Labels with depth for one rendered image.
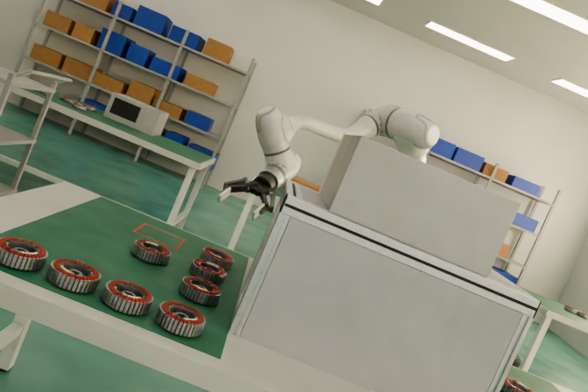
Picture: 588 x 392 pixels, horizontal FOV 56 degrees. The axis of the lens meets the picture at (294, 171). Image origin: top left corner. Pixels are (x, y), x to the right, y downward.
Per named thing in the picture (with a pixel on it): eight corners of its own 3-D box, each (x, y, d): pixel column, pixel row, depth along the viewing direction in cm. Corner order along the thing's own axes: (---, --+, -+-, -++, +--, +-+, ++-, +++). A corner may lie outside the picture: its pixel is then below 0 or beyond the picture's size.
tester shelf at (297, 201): (281, 191, 177) (286, 178, 177) (472, 272, 180) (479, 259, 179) (279, 212, 133) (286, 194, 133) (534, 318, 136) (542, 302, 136)
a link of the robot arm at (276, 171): (262, 180, 209) (254, 186, 204) (266, 160, 204) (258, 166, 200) (283, 190, 206) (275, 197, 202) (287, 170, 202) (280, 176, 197)
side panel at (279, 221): (237, 297, 163) (280, 197, 161) (247, 301, 163) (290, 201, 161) (227, 332, 135) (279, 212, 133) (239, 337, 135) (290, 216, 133)
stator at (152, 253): (170, 269, 161) (174, 257, 161) (133, 259, 157) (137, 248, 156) (164, 255, 171) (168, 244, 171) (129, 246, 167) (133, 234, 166)
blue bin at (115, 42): (106, 51, 818) (114, 32, 816) (129, 60, 818) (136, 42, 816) (95, 46, 776) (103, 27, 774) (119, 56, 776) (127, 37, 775)
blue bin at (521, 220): (496, 217, 845) (501, 206, 844) (521, 227, 848) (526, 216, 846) (507, 222, 803) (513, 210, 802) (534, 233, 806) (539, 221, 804)
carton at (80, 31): (80, 40, 816) (86, 26, 814) (98, 47, 817) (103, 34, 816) (70, 36, 776) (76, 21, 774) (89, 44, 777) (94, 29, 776)
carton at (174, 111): (157, 109, 825) (161, 99, 824) (183, 120, 827) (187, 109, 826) (150, 108, 786) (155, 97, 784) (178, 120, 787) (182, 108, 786)
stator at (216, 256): (208, 255, 193) (213, 245, 193) (235, 269, 190) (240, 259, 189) (193, 257, 182) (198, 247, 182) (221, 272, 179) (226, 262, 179)
